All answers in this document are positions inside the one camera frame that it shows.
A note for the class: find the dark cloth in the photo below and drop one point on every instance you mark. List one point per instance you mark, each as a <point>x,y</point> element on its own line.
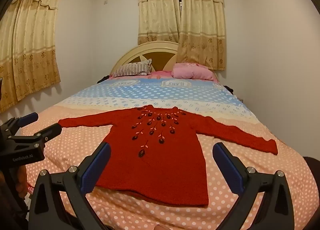
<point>312,163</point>

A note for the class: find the pink bed sheet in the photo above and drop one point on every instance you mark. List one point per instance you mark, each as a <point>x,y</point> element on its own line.
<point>160,73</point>

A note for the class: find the striped pillow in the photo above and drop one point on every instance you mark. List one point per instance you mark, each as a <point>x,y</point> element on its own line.
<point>132,69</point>

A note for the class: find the person's left hand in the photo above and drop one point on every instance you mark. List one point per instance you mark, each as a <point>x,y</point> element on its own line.
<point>21,178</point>

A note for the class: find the beige patterned narrow curtain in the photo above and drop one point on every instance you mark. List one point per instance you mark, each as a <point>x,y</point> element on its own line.
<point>157,14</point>

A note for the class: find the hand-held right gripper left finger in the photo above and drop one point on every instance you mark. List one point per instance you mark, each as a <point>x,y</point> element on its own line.
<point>96,167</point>

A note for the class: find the beige patterned side curtain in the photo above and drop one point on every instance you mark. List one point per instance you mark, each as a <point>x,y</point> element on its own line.
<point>32,44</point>

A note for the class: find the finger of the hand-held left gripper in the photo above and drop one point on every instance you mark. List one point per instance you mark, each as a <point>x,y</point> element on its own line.
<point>28,118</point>
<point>48,131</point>

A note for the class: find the red knitted embroidered sweater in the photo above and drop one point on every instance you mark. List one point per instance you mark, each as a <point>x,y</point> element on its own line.
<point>155,170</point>

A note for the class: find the pink pillow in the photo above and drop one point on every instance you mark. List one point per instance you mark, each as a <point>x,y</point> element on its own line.
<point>190,72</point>

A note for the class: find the beige patterned long curtain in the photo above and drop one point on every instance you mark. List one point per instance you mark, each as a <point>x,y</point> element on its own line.
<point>202,27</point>

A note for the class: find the dark object beside bed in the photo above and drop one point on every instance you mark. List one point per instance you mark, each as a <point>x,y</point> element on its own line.
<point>228,89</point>
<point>103,79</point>

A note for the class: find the polka dot bedspread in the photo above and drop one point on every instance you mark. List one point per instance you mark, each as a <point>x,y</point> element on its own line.
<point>250,132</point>

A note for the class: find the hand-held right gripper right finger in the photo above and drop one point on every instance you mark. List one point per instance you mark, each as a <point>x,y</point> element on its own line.
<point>228,167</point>

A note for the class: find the cream wooden headboard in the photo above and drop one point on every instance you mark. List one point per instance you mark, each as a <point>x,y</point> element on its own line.
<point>140,52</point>

